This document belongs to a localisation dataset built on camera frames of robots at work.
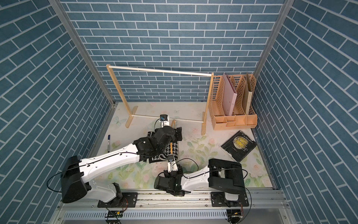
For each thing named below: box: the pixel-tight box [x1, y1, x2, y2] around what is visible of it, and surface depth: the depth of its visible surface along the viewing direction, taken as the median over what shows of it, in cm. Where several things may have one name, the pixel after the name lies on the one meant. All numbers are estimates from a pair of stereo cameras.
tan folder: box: [241, 72, 253, 115], surface depth 96 cm
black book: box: [220, 130, 258, 163], surface depth 96 cm
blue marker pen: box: [107, 134, 111, 154], surface depth 98 cm
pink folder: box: [222, 72, 238, 116], surface depth 96 cm
